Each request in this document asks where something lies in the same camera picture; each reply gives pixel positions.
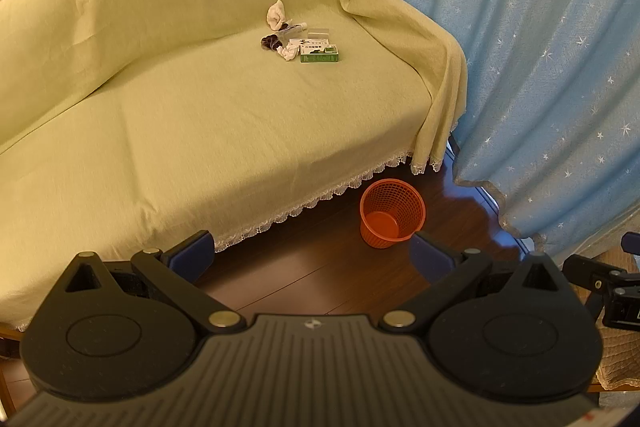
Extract blue starred curtain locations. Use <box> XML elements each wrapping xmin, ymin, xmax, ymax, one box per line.
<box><xmin>350</xmin><ymin>0</ymin><xmax>640</xmax><ymax>258</ymax></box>

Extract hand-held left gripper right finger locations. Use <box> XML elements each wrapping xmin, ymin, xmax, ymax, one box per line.
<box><xmin>380</xmin><ymin>231</ymin><xmax>577</xmax><ymax>333</ymax></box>

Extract sofa with green cover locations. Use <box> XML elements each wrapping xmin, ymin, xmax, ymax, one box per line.
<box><xmin>0</xmin><ymin>0</ymin><xmax>469</xmax><ymax>333</ymax></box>

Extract tan woven fabric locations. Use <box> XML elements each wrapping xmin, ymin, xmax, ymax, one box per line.
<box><xmin>570</xmin><ymin>249</ymin><xmax>640</xmax><ymax>392</ymax></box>

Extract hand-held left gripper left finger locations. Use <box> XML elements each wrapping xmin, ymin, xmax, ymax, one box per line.
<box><xmin>62</xmin><ymin>229</ymin><xmax>246</xmax><ymax>334</ymax></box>

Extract green medicine box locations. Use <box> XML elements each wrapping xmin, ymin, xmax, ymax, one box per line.
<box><xmin>299</xmin><ymin>45</ymin><xmax>342</xmax><ymax>64</ymax></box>

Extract orange mesh basket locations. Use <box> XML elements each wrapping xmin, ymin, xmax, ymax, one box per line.
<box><xmin>359</xmin><ymin>178</ymin><xmax>427</xmax><ymax>249</ymax></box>

